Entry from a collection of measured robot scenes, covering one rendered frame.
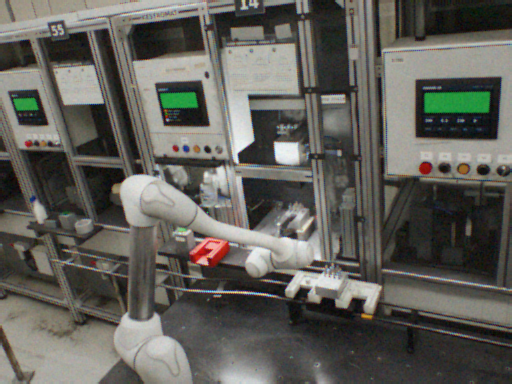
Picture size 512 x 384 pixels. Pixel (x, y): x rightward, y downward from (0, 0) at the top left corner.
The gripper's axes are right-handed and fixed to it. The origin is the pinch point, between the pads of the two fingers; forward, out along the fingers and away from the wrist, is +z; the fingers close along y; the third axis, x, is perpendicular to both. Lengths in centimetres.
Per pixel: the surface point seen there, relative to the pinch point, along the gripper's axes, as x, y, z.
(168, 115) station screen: 46, 58, -17
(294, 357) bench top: -19, -32, -50
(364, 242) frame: -38.2, 2.3, -12.7
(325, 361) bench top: -31, -32, -48
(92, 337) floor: 154, -100, -20
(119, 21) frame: 65, 100, -14
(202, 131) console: 31, 50, -15
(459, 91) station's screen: -72, 66, -17
